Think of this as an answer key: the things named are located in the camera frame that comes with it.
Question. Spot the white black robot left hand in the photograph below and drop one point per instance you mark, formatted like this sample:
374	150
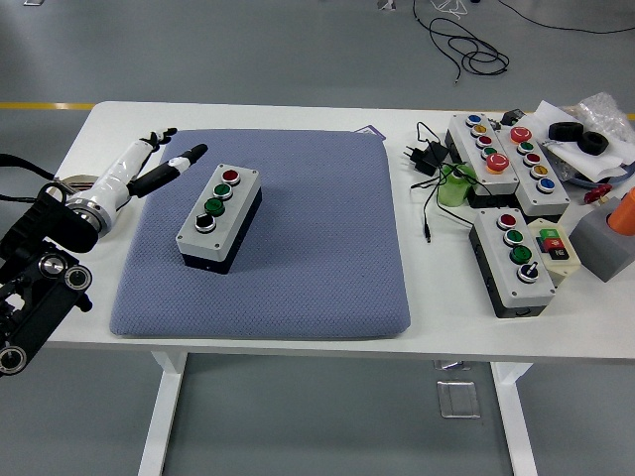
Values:
116	173

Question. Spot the clear plastic bag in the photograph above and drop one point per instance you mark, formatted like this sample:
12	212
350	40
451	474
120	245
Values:
602	111

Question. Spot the grey block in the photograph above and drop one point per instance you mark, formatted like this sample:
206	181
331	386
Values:
595	243

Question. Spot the small black device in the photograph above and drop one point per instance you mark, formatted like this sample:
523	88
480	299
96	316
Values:
512	118

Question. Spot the grey five-button control box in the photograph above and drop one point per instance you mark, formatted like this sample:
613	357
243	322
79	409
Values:
551	203
502	184

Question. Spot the metal floor socket plate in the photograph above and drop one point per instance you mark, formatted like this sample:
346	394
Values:
459	399

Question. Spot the white paper sheet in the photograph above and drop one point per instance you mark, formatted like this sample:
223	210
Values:
580	161

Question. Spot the purple white card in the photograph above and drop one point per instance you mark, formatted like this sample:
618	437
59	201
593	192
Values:
372	132

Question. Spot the blue-grey padded mat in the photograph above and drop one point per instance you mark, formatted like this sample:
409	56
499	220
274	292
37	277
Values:
307	223

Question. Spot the green plastic cylinder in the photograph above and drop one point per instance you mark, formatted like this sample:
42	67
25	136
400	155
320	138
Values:
451	193

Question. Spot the white table leg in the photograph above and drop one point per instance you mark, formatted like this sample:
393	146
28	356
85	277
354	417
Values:
161	421
518	426

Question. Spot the red valve knob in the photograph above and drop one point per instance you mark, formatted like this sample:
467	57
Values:
596	193

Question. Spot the orange cylinder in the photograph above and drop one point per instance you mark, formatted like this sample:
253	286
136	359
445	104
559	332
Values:
626	213

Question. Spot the cream three-key switch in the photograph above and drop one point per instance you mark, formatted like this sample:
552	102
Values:
563	266

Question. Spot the grey four-button control box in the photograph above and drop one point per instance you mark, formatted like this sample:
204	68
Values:
191	239
527	293

